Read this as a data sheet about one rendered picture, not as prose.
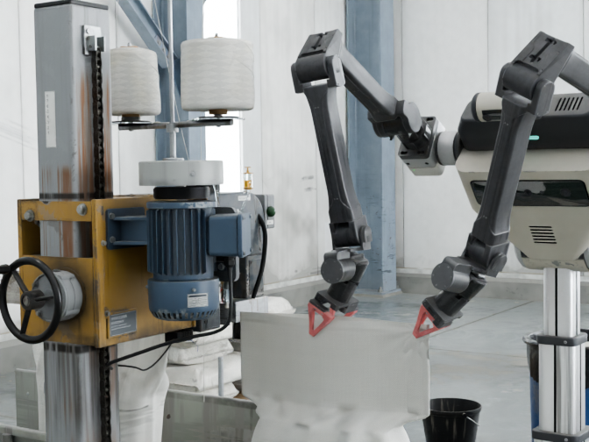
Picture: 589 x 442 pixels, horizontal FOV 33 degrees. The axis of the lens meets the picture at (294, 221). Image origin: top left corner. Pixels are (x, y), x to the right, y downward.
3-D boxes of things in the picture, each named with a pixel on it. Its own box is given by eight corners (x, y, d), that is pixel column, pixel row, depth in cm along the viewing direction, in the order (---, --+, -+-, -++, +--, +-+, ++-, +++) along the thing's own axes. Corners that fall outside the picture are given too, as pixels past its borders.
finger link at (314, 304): (294, 328, 230) (311, 294, 227) (311, 324, 236) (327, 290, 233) (317, 345, 227) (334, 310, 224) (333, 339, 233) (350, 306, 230)
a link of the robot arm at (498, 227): (560, 80, 190) (518, 60, 198) (539, 83, 187) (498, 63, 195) (510, 272, 211) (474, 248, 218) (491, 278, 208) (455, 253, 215)
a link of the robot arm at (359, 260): (375, 259, 228) (355, 246, 231) (360, 262, 223) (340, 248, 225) (362, 285, 231) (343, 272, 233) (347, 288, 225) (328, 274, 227)
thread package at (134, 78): (173, 117, 242) (173, 46, 241) (133, 115, 229) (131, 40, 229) (127, 119, 250) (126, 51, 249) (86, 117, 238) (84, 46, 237)
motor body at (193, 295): (234, 315, 217) (231, 199, 216) (189, 324, 204) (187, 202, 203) (179, 310, 225) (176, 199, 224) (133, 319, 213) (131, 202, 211)
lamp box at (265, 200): (274, 228, 266) (273, 194, 266) (265, 229, 262) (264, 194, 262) (251, 227, 270) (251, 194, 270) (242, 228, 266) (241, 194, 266)
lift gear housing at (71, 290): (83, 321, 213) (82, 269, 212) (64, 324, 208) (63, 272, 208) (48, 317, 219) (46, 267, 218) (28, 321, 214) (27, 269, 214)
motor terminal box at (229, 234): (252, 265, 217) (251, 211, 217) (244, 270, 207) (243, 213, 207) (215, 265, 218) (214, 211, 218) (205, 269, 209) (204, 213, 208)
